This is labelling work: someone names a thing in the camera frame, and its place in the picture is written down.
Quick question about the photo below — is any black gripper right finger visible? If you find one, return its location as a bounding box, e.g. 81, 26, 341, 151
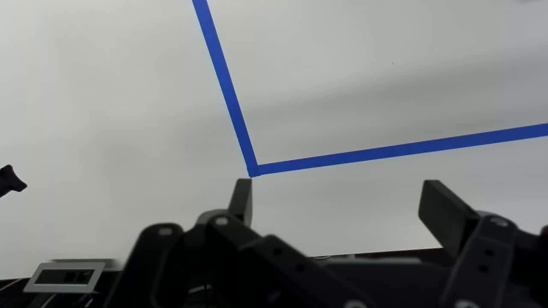
418, 178, 548, 308

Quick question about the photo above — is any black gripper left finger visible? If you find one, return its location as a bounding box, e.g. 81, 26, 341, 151
105, 176, 379, 308

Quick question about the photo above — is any small gray display device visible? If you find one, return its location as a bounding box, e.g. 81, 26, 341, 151
22, 260, 108, 296

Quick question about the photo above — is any blue tape outline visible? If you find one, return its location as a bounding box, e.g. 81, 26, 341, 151
192, 0, 548, 178

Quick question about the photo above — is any small black bracket piece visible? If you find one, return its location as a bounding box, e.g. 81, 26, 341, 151
0, 163, 29, 200

